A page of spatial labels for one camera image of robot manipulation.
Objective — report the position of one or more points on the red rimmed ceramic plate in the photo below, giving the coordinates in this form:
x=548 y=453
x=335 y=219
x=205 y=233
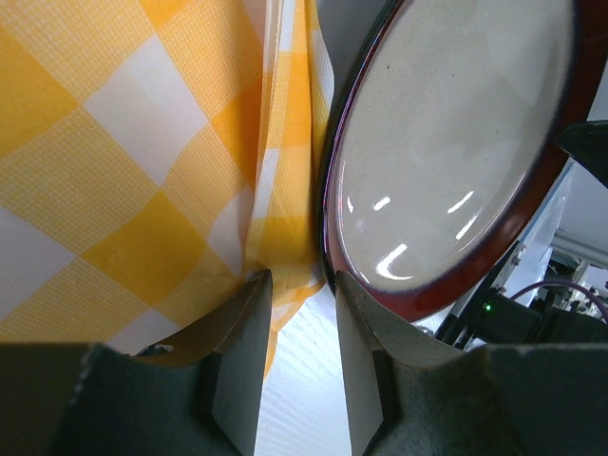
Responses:
x=440 y=148

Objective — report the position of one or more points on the orange checkered cloth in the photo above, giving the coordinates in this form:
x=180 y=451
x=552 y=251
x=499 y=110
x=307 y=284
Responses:
x=154 y=155

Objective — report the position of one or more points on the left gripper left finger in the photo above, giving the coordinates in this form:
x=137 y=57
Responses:
x=196 y=392

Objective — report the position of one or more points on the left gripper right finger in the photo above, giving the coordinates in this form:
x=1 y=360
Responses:
x=408 y=393

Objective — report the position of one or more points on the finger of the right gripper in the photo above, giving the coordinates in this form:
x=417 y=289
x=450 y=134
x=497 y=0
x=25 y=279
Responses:
x=587 y=144

